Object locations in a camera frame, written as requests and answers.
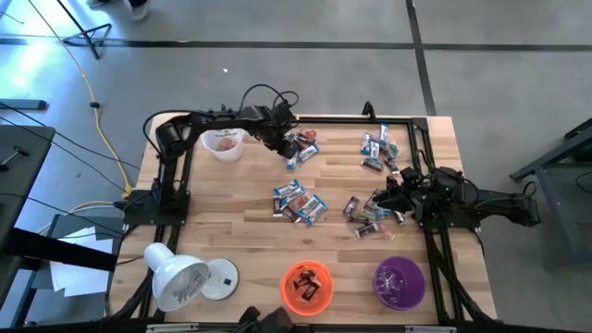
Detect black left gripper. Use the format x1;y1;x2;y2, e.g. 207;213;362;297
253;105;302;161

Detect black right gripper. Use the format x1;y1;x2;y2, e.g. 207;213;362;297
373;183;431;218

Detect white skull bucket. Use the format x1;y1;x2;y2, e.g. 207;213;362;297
201;128;246;163

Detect purple plastic bucket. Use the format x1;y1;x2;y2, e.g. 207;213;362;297
372;255;427;312

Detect orange pumpkin bucket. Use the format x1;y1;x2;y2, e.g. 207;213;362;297
280;260;335;317

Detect white desk lamp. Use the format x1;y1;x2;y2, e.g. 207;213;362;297
142;241;241;314

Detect grey metal table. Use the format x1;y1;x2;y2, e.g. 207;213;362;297
508;117;592;272

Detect black tripod stand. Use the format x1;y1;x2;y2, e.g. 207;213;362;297
55;0;114;60

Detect dark grey board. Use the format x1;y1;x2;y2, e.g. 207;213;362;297
45;213;126;241

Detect white paper sheets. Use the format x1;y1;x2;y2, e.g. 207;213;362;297
48;226;115;298

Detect black table beam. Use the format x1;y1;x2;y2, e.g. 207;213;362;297
0;228;119;274

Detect black side table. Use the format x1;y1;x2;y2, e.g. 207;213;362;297
0;124;57;260

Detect silver metal bracket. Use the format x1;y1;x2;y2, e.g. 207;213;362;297
145;323;201;333
404;325;457;333

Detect yellow power cable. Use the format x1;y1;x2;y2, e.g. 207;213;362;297
26;0;135;218

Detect black handle tool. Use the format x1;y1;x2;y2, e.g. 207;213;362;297
0;145;30;173

